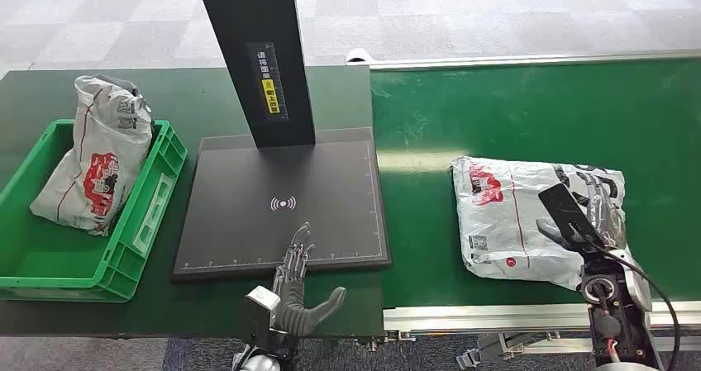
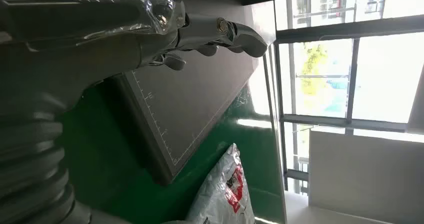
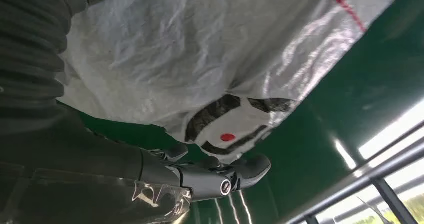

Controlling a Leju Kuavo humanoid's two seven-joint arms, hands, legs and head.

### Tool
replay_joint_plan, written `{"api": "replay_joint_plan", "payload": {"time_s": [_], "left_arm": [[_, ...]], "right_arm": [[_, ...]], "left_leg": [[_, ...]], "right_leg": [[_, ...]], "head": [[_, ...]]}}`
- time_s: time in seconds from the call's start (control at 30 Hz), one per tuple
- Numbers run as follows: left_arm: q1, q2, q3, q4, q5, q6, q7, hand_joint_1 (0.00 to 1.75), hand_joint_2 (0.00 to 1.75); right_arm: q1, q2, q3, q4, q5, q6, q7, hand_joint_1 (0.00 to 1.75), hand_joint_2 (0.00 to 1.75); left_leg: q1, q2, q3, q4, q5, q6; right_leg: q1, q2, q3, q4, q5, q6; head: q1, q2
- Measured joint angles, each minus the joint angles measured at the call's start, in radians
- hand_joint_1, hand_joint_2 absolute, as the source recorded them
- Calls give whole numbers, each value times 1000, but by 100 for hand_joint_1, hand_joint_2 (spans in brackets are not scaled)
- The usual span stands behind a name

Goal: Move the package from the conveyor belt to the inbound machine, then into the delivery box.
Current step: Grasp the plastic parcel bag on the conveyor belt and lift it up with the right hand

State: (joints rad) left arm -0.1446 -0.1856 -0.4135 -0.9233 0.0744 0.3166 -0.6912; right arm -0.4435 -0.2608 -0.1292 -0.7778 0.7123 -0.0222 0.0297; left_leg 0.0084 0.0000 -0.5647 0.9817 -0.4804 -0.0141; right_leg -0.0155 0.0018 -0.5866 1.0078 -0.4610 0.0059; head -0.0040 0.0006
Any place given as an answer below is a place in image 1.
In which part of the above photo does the aluminium conveyor side rail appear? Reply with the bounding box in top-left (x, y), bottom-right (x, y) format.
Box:
top-left (382, 300), bottom-right (701, 335)
top-left (368, 49), bottom-right (701, 72)

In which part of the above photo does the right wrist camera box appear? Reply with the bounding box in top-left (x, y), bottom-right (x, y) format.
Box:
top-left (537, 182), bottom-right (606, 250)

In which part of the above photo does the black inbound scanner machine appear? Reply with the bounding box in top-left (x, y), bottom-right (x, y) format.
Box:
top-left (171, 0), bottom-right (393, 283)

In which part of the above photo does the white plastic parcel, red print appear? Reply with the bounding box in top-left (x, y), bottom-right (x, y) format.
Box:
top-left (29, 74), bottom-right (155, 238)

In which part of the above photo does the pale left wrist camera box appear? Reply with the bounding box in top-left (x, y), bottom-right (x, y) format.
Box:
top-left (238, 285), bottom-right (283, 349)

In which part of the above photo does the green conveyor belt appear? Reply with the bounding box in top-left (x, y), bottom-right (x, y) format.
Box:
top-left (370, 57), bottom-right (701, 310)

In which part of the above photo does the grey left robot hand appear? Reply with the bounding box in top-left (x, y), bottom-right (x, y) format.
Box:
top-left (272, 221), bottom-right (348, 338)

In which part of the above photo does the metal conveyor support bracket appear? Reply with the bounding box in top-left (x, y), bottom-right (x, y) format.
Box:
top-left (455, 332), bottom-right (560, 371)

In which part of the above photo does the dark green table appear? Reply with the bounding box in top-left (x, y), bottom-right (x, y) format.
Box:
top-left (0, 64), bottom-right (385, 340)

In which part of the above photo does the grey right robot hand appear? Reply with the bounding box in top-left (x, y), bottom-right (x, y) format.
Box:
top-left (535, 167), bottom-right (629, 254)

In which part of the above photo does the green plastic crate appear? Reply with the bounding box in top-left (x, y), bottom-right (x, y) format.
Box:
top-left (0, 118), bottom-right (188, 304)

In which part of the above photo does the white plastic parcel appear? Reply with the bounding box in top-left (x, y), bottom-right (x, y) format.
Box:
top-left (451, 155), bottom-right (627, 293)
top-left (29, 74), bottom-right (155, 238)

